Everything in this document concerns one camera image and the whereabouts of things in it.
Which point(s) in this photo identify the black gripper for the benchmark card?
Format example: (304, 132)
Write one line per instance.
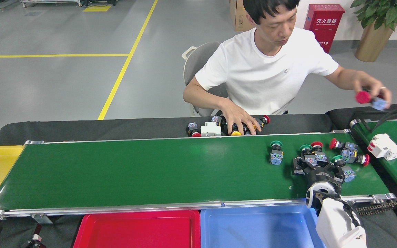
(322, 175)

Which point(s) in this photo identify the white circuit breaker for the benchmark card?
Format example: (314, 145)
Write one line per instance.
(210, 130)
(384, 147)

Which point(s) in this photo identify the yellow mushroom push button switch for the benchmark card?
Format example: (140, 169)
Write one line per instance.
(236, 133)

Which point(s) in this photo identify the person's left forearm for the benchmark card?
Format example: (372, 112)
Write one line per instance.
(346, 80)

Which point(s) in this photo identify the person's right forearm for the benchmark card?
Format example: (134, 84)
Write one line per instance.
(205, 100)

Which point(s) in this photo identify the blue plastic tray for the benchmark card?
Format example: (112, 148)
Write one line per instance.
(253, 230)

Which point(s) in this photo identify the red plastic tray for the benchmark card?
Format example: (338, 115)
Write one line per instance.
(136, 230)

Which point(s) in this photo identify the long green conveyor belt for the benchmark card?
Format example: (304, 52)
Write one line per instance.
(150, 172)

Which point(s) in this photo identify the person's right hand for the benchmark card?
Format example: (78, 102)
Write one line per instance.
(240, 119)

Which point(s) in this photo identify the person's left hand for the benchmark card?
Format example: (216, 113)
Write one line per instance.
(372, 88)

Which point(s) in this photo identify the person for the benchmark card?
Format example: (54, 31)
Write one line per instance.
(267, 75)

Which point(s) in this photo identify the potted plant in gold pot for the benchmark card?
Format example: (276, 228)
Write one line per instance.
(372, 44)

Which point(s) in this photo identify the red fire extinguisher box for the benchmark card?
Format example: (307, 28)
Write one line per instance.
(324, 24)

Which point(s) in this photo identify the grey office chair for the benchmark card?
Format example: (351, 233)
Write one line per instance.
(198, 62)

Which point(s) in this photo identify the brown cardboard box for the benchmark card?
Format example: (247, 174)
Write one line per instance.
(240, 19)

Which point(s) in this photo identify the metal trolley cart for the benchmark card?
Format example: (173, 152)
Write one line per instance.
(47, 2)

